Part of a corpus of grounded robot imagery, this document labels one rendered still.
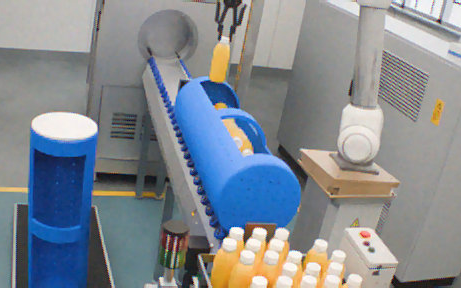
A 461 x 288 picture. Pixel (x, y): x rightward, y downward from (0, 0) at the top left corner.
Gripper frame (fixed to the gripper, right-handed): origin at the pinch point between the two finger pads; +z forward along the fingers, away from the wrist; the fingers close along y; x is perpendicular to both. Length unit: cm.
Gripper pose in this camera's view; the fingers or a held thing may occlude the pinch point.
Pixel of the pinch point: (225, 33)
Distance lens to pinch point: 243.6
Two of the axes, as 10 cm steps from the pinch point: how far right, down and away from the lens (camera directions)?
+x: 2.2, 4.2, -8.8
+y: -9.6, -0.7, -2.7
